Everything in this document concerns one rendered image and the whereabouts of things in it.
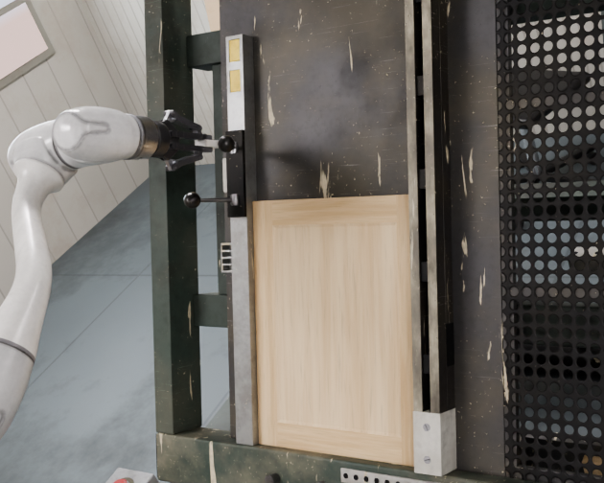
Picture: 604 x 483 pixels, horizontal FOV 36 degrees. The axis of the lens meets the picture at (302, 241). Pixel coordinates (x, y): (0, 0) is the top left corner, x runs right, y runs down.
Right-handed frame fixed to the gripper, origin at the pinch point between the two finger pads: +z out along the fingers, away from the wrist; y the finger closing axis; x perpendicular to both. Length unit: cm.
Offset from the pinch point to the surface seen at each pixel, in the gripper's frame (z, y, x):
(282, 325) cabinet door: 13.7, 41.1, 8.4
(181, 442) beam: 10, 71, -20
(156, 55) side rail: 10.7, -24.1, -25.3
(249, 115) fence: 13.5, -7.3, 0.7
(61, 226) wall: 237, 17, -324
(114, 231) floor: 258, 21, -299
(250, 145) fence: 13.5, -0.4, 0.7
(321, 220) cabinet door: 13.4, 17.5, 20.0
